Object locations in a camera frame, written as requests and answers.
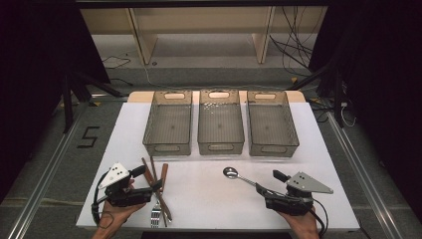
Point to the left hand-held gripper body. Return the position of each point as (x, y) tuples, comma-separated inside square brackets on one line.
[(129, 197)]

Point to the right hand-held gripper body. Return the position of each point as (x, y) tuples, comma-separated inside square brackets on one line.
[(288, 203)]

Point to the silver metal spoon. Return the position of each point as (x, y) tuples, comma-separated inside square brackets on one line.
[(230, 172)]

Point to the grey transparent plastic bin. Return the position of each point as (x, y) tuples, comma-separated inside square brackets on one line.
[(169, 127), (220, 127), (272, 127)]

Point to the person's left hand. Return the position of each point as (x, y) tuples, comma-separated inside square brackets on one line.
[(121, 212)]

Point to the person's right hand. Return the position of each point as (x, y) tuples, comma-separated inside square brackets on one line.
[(305, 224)]

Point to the black metal stand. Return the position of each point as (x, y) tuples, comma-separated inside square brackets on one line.
[(337, 96), (68, 106)]

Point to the black curtain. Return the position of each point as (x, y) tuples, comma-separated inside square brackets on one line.
[(40, 83), (381, 83)]

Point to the aluminium floor rail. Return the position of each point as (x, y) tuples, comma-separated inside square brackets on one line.
[(43, 184), (361, 172)]

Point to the light wooden desk frame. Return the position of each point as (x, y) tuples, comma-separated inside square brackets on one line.
[(205, 20)]

